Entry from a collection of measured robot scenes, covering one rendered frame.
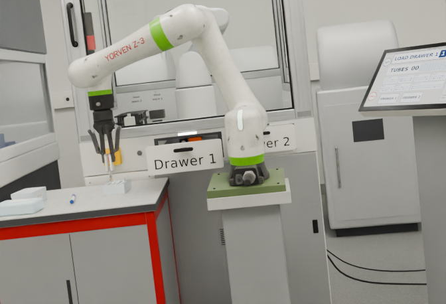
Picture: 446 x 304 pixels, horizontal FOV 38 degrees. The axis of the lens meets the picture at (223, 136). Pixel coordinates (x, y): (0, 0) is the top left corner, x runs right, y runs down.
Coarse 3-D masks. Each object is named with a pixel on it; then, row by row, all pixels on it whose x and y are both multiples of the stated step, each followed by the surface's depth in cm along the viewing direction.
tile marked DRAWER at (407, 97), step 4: (408, 92) 252; (412, 92) 250; (416, 92) 249; (420, 92) 247; (404, 96) 252; (408, 96) 251; (412, 96) 249; (416, 96) 248; (420, 96) 246; (400, 100) 253; (404, 100) 251; (408, 100) 250; (412, 100) 248; (416, 100) 247
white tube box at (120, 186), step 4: (116, 180) 263; (120, 180) 263; (128, 180) 259; (108, 184) 257; (116, 184) 254; (120, 184) 251; (124, 184) 251; (128, 184) 258; (104, 188) 251; (108, 188) 251; (112, 188) 251; (116, 188) 251; (120, 188) 251; (124, 188) 251; (128, 188) 257; (104, 192) 251; (108, 192) 251; (112, 192) 251; (116, 192) 251; (120, 192) 251; (124, 192) 251
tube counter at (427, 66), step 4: (444, 60) 248; (416, 64) 258; (420, 64) 256; (424, 64) 254; (428, 64) 253; (432, 64) 251; (436, 64) 250; (440, 64) 248; (444, 64) 246; (412, 68) 258; (416, 68) 256; (420, 68) 255; (424, 68) 253; (428, 68) 251; (432, 68) 250; (436, 68) 248; (440, 68) 247; (444, 68) 245; (412, 72) 257
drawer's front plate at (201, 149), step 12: (168, 144) 251; (180, 144) 249; (192, 144) 249; (204, 144) 249; (216, 144) 249; (156, 156) 250; (168, 156) 250; (180, 156) 250; (192, 156) 250; (204, 156) 250; (216, 156) 250; (168, 168) 250; (180, 168) 250; (192, 168) 250; (204, 168) 250
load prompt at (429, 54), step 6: (444, 48) 251; (396, 54) 270; (402, 54) 267; (408, 54) 264; (414, 54) 262; (420, 54) 259; (426, 54) 257; (432, 54) 254; (438, 54) 252; (444, 54) 249; (396, 60) 268; (402, 60) 265; (408, 60) 262; (414, 60) 260; (420, 60) 257
